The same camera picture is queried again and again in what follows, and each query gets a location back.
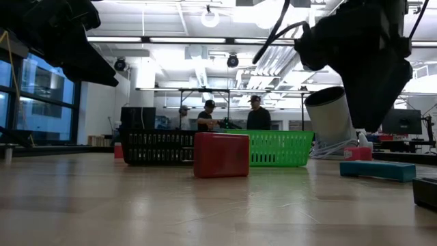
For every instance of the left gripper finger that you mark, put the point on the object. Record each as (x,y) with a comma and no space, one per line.
(88,70)

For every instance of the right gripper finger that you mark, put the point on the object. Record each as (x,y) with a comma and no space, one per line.
(375,92)

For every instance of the teal oblong plastic item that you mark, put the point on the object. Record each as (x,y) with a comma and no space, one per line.
(375,171)

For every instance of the black oblong plastic item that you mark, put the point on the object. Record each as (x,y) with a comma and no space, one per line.
(425,193)

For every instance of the black ceiling spotlight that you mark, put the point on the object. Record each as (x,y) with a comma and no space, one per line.
(233,61)
(120,65)

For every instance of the black computer monitor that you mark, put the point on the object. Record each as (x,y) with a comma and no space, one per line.
(136,118)
(403,121)

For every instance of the white cylindrical container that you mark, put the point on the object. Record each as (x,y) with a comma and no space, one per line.
(329,116)

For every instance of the large glass window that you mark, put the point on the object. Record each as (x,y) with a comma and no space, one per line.
(48,102)

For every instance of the dark background desk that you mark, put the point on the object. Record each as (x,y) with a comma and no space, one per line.
(403,145)

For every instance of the wooden crate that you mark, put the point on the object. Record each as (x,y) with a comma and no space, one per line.
(99,140)

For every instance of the black slotted plastic basket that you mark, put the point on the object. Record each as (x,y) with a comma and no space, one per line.
(153,147)

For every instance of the long overhead light bar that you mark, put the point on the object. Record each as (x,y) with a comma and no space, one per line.
(187,40)

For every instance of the person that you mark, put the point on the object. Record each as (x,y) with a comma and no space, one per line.
(184,119)
(258,118)
(206,119)

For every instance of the green slotted plastic basket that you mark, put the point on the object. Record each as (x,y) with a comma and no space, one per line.
(283,148)

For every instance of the round pendant lamp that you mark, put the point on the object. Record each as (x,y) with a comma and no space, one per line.
(210,20)

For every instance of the red rectangular power adapter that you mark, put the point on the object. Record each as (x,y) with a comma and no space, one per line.
(221,155)

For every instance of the black background rig frame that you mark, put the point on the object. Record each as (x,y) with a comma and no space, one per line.
(205,90)

